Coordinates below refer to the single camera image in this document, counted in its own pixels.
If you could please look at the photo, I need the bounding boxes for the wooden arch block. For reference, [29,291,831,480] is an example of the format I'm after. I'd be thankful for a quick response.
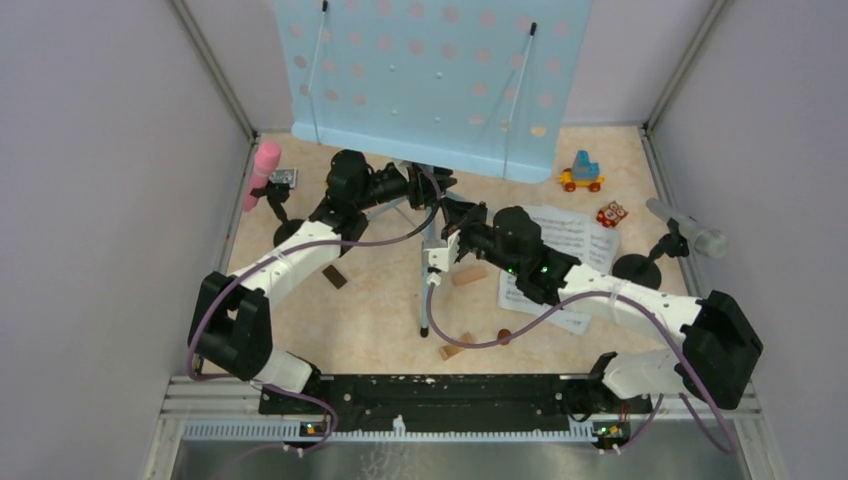
[439,332,473,361]

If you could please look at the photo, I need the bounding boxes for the pink microphone on stand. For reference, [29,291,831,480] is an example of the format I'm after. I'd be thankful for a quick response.
[241,141,304,246]

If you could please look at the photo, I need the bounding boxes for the wooden block near stand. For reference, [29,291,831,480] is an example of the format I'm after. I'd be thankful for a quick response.
[451,266,488,287]

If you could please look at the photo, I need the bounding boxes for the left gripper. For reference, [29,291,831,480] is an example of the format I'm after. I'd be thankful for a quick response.
[356,158,458,212]

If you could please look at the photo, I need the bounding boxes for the blue toy car blocks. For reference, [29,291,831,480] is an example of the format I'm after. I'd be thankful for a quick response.
[558,150,605,193]

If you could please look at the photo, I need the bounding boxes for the light blue music stand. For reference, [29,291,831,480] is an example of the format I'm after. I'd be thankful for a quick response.
[268,0,596,339]

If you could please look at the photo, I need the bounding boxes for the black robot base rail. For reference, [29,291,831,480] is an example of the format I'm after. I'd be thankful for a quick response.
[258,373,651,432]

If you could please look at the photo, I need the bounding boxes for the grey microphone on stand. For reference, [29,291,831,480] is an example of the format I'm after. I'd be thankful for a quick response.
[611,198,728,289]

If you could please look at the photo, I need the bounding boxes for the red owl toy block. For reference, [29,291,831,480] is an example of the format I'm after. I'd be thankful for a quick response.
[595,201,629,229]

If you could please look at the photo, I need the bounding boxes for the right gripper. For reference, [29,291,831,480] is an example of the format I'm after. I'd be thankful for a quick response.
[440,201,522,279]

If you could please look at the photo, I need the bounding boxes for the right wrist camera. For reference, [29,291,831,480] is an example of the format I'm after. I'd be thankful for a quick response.
[422,230,461,272]

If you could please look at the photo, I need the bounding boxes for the dark brown wooden block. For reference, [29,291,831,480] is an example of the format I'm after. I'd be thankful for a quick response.
[322,265,348,290]

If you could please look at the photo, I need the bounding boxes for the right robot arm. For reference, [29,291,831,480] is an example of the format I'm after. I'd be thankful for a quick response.
[440,198,764,412]

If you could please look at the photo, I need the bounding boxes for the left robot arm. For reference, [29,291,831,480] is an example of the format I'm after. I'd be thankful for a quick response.
[186,150,457,414]

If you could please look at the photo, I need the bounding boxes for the brown wooden cylinder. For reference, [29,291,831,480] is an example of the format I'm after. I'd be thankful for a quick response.
[497,329,512,346]

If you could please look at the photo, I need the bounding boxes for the small grey picture card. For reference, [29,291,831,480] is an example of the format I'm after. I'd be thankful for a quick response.
[269,168,299,189]

